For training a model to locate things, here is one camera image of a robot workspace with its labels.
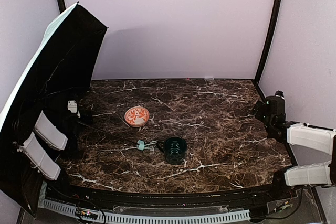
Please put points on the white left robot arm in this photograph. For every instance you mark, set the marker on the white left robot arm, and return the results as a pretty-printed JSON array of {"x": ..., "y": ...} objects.
[{"x": 47, "y": 133}]

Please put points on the black right corner post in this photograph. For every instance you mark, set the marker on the black right corner post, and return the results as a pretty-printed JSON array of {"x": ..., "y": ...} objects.
[{"x": 268, "y": 41}]

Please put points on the grey slotted cable duct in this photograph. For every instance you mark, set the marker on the grey slotted cable duct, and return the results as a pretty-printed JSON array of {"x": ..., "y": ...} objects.
[{"x": 145, "y": 215}]

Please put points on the dark green mug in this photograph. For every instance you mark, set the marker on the dark green mug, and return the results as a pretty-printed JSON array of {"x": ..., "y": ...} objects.
[{"x": 174, "y": 149}]

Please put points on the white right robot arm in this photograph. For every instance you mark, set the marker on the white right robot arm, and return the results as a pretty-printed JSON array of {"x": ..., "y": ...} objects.
[{"x": 311, "y": 148}]

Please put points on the black and mint umbrella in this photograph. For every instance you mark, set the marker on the black and mint umbrella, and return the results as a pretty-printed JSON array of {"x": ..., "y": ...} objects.
[{"x": 59, "y": 71}]

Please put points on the orange patterned ceramic bowl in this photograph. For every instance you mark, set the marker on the orange patterned ceramic bowl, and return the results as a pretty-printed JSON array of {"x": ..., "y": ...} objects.
[{"x": 137, "y": 116}]

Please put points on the black front table rail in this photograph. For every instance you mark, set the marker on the black front table rail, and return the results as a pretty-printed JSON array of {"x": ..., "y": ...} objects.
[{"x": 106, "y": 199}]

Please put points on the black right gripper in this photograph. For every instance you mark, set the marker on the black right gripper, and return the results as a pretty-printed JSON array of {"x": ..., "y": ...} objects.
[{"x": 260, "y": 111}]

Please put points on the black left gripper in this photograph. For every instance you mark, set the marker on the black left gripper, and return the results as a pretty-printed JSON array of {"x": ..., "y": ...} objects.
[{"x": 79, "y": 118}]

